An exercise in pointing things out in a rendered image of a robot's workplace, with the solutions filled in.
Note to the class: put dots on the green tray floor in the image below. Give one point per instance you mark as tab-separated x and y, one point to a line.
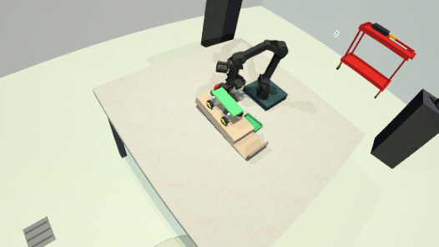
252	122

